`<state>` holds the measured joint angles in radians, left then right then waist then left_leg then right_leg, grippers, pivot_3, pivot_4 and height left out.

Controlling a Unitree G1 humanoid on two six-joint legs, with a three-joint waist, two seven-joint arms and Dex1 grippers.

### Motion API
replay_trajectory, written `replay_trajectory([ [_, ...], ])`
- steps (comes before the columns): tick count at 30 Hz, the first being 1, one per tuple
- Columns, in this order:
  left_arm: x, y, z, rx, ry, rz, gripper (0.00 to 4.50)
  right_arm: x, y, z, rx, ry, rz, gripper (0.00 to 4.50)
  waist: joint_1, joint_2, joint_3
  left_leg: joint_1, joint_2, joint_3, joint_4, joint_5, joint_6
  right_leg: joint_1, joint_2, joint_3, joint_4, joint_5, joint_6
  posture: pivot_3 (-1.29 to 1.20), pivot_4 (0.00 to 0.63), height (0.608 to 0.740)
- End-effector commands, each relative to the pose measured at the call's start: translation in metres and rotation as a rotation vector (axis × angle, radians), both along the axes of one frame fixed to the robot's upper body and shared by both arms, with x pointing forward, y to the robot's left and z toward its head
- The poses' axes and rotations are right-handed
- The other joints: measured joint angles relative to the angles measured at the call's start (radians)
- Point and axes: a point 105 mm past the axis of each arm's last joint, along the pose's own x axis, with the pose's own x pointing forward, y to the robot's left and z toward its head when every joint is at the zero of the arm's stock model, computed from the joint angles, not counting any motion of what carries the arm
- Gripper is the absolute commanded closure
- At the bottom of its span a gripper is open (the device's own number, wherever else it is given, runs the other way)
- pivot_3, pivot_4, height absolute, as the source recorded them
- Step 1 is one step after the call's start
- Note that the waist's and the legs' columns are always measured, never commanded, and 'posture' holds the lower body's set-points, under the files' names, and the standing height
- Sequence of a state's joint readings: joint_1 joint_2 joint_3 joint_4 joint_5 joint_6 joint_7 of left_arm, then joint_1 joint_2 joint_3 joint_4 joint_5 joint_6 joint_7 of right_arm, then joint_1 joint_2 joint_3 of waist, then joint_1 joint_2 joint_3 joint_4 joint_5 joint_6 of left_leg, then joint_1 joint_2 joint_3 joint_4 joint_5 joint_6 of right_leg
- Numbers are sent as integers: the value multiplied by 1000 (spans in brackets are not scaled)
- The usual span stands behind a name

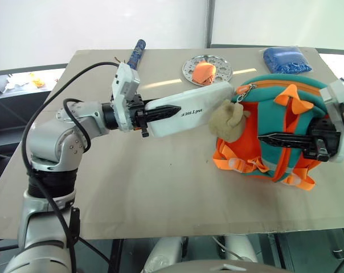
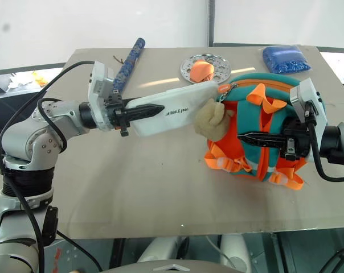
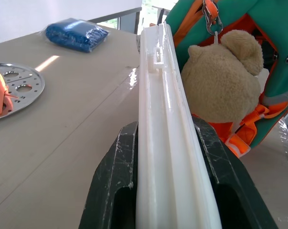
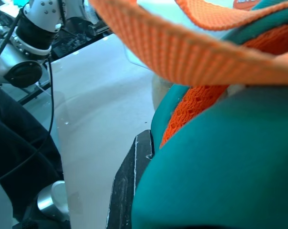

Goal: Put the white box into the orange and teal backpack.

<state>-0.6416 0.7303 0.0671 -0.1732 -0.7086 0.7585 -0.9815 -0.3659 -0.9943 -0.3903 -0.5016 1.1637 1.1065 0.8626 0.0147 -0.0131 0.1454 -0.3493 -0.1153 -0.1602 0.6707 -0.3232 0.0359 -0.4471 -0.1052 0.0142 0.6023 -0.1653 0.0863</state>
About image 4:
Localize dark metal equipment rack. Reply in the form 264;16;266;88
50;16;113;59

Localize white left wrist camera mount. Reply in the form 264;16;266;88
23;0;64;33

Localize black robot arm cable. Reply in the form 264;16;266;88
0;53;55;182

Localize black and silver robot body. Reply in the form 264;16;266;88
0;84;72;229

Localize orange and teal backpack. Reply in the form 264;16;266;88
88;0;288;229

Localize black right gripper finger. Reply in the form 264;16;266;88
105;129;156;229

